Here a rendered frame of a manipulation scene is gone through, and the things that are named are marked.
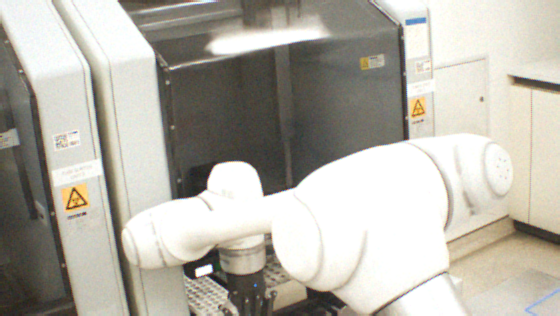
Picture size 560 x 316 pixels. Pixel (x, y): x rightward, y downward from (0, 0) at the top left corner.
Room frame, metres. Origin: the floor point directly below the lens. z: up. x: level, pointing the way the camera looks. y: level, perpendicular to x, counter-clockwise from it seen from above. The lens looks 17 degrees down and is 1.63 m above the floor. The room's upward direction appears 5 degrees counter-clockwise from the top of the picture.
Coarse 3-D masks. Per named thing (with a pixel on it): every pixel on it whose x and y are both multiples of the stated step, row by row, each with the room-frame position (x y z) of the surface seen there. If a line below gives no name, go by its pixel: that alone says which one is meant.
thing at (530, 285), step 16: (528, 272) 1.53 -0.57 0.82; (496, 288) 1.47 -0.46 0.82; (512, 288) 1.46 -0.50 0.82; (528, 288) 1.45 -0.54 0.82; (544, 288) 1.44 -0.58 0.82; (480, 304) 1.41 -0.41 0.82; (496, 304) 1.40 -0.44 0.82; (512, 304) 1.39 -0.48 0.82; (528, 304) 1.38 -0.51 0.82; (544, 304) 1.37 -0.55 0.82
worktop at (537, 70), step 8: (528, 64) 3.67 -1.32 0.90; (536, 64) 3.66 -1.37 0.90; (544, 64) 3.65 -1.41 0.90; (552, 64) 3.64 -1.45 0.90; (512, 72) 3.55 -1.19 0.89; (520, 72) 3.50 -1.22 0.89; (528, 72) 3.47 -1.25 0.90; (536, 72) 3.46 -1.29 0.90; (544, 72) 3.45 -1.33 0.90; (552, 72) 3.44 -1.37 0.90; (544, 80) 3.37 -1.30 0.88; (552, 80) 3.33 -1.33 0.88
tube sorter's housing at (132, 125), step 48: (96, 0) 1.52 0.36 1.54; (384, 0) 1.76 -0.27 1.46; (96, 48) 1.37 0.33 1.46; (144, 48) 1.39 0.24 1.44; (432, 48) 1.78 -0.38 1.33; (96, 96) 1.38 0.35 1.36; (144, 96) 1.37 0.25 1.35; (432, 96) 1.78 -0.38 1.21; (144, 144) 1.37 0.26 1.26; (144, 192) 1.36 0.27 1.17; (144, 288) 1.34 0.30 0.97
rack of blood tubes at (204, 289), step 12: (204, 276) 1.60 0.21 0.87; (192, 288) 1.54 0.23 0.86; (204, 288) 1.54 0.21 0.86; (216, 288) 1.53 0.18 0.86; (192, 300) 1.48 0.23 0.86; (204, 300) 1.47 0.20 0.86; (216, 300) 1.47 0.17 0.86; (192, 312) 1.52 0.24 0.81; (204, 312) 1.43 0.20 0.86; (216, 312) 1.43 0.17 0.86
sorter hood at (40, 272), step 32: (0, 32) 1.40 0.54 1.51; (0, 64) 1.31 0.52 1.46; (0, 96) 1.23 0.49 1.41; (32, 96) 1.24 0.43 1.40; (0, 128) 1.21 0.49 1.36; (32, 128) 1.24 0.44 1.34; (0, 160) 1.20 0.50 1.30; (32, 160) 1.23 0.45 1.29; (0, 192) 1.19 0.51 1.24; (32, 192) 1.23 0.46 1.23; (0, 224) 1.19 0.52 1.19; (32, 224) 1.22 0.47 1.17; (0, 256) 1.18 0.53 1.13; (32, 256) 1.21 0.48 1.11; (0, 288) 1.17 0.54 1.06; (32, 288) 1.20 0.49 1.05; (64, 288) 1.24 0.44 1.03
